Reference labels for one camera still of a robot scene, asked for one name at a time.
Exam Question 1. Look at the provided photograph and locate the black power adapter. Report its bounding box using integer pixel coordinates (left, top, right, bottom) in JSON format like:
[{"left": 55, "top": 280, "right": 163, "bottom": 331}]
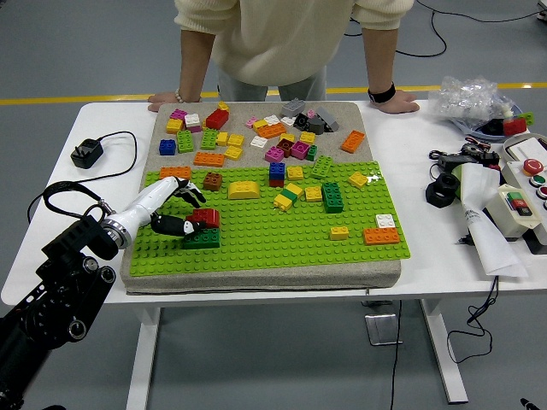
[{"left": 438, "top": 154, "right": 479, "bottom": 168}]

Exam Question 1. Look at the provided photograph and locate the dark green eight-stud brick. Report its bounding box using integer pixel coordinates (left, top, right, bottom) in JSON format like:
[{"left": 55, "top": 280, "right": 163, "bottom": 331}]
[{"left": 183, "top": 228, "right": 221, "bottom": 250}]

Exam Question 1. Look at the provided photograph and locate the white table leg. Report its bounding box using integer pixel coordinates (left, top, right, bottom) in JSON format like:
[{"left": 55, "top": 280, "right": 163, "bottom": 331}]
[
  {"left": 420, "top": 299, "right": 469, "bottom": 405},
  {"left": 126, "top": 307, "right": 162, "bottom": 410}
]

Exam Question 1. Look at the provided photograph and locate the dark red brick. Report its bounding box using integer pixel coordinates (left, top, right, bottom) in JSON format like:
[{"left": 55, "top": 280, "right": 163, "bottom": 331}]
[{"left": 274, "top": 138, "right": 295, "bottom": 160}]

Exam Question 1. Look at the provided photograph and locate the large black nut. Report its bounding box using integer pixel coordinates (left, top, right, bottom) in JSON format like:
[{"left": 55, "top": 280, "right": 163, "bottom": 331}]
[{"left": 425, "top": 173, "right": 462, "bottom": 209}]

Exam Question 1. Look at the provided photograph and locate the lime green roll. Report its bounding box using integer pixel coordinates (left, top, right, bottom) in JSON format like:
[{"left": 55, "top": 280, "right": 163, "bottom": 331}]
[{"left": 451, "top": 165, "right": 466, "bottom": 200}]

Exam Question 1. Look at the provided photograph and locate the black floor cable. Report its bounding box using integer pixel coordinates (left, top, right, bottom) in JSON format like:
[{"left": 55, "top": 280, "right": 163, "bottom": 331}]
[
  {"left": 416, "top": 0, "right": 547, "bottom": 25},
  {"left": 344, "top": 0, "right": 449, "bottom": 59}
]

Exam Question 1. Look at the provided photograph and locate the red curved brick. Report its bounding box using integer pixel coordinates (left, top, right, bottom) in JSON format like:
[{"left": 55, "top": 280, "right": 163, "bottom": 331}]
[{"left": 186, "top": 208, "right": 221, "bottom": 227}]

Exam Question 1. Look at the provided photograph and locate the white emergency stop control box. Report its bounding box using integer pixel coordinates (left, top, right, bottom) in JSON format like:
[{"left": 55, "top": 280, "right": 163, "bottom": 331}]
[{"left": 499, "top": 158, "right": 547, "bottom": 247}]

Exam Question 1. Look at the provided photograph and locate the person's right hand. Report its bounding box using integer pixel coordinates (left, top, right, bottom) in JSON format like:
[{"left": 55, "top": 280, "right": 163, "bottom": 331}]
[{"left": 147, "top": 91, "right": 181, "bottom": 113}]

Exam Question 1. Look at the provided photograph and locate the white paper sheet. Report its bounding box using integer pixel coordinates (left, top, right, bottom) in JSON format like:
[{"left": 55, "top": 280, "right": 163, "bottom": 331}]
[{"left": 458, "top": 163, "right": 531, "bottom": 279}]

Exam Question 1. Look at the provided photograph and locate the silver floor plate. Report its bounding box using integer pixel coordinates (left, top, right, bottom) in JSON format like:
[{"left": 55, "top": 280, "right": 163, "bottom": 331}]
[{"left": 364, "top": 313, "right": 403, "bottom": 347}]

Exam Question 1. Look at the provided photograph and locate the yellow floor tape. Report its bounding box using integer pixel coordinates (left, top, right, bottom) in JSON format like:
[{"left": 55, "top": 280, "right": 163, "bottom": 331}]
[{"left": 0, "top": 82, "right": 547, "bottom": 107}]

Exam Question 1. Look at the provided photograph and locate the clear plastic bag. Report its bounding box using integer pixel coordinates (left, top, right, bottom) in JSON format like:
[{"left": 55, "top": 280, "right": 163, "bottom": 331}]
[{"left": 428, "top": 75, "right": 519, "bottom": 126}]

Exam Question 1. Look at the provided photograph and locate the grey-brown cushion mat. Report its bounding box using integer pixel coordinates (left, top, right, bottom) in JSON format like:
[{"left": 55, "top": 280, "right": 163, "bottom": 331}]
[{"left": 119, "top": 101, "right": 403, "bottom": 297}]

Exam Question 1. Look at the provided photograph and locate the small white switch box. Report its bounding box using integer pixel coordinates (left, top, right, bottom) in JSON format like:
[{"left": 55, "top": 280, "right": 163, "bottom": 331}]
[{"left": 485, "top": 184, "right": 544, "bottom": 240}]

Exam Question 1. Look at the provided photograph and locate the light blue basin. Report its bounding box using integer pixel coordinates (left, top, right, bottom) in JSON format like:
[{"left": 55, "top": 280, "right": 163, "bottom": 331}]
[{"left": 450, "top": 104, "right": 535, "bottom": 140}]

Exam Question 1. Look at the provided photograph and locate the person's left hand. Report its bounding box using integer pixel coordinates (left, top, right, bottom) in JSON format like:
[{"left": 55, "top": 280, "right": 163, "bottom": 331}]
[{"left": 373, "top": 89, "right": 421, "bottom": 114}]

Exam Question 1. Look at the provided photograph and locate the black cable under table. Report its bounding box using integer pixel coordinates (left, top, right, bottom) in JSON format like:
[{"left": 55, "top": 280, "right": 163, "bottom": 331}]
[{"left": 389, "top": 301, "right": 403, "bottom": 410}]

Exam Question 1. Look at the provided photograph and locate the person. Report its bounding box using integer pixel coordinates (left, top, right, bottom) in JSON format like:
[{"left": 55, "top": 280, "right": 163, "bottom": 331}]
[{"left": 174, "top": 0, "right": 415, "bottom": 103}]

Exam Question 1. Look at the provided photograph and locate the dark green big-stud brick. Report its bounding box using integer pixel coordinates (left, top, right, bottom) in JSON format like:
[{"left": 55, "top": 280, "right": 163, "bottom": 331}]
[{"left": 321, "top": 182, "right": 345, "bottom": 214}]

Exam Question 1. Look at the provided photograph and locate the green studded baseplate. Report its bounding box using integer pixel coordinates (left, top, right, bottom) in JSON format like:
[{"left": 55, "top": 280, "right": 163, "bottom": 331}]
[{"left": 128, "top": 161, "right": 412, "bottom": 278}]

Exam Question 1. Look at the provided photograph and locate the yellow and green brick stack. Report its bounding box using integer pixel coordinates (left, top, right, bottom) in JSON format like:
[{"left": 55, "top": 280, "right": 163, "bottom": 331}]
[{"left": 273, "top": 183, "right": 305, "bottom": 212}]

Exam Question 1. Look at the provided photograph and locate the yellow curved brick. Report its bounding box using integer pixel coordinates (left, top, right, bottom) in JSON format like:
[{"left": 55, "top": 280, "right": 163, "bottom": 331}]
[{"left": 227, "top": 180, "right": 261, "bottom": 201}]

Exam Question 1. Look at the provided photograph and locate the orange eight-stud brick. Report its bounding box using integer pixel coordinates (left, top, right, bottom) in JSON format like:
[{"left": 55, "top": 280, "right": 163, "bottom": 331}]
[
  {"left": 256, "top": 122, "right": 288, "bottom": 140},
  {"left": 192, "top": 151, "right": 226, "bottom": 168},
  {"left": 340, "top": 130, "right": 367, "bottom": 155},
  {"left": 362, "top": 227, "right": 402, "bottom": 247},
  {"left": 159, "top": 166, "right": 192, "bottom": 180}
]

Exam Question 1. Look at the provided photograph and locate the light grey brick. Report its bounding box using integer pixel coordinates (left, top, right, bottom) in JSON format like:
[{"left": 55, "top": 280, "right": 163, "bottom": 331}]
[{"left": 279, "top": 97, "right": 307, "bottom": 119}]

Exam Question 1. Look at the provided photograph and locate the blue and red brick stack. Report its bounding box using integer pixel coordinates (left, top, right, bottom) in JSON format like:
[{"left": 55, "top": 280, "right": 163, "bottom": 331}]
[{"left": 268, "top": 162, "right": 286, "bottom": 189}]

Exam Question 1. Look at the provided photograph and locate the black object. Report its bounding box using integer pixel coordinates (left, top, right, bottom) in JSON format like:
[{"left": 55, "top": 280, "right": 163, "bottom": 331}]
[{"left": 481, "top": 119, "right": 508, "bottom": 136}]

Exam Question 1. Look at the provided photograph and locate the black module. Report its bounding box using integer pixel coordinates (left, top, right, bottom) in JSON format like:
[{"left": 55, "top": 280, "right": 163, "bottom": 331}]
[{"left": 477, "top": 150, "right": 502, "bottom": 172}]

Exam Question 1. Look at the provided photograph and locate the long grey brick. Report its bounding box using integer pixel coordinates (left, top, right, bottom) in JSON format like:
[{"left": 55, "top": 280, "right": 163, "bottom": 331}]
[{"left": 315, "top": 105, "right": 341, "bottom": 132}]

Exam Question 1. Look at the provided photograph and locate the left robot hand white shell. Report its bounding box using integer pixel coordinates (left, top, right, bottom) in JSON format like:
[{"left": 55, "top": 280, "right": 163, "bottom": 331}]
[{"left": 117, "top": 175, "right": 208, "bottom": 249}]

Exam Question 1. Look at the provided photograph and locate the black wristwatch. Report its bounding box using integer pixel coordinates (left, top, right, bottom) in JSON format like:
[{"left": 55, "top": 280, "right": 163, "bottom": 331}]
[{"left": 367, "top": 80, "right": 397, "bottom": 103}]

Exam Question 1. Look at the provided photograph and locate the black hanging cable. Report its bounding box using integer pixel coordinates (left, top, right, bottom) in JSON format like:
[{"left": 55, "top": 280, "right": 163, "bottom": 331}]
[{"left": 447, "top": 276, "right": 501, "bottom": 366}]

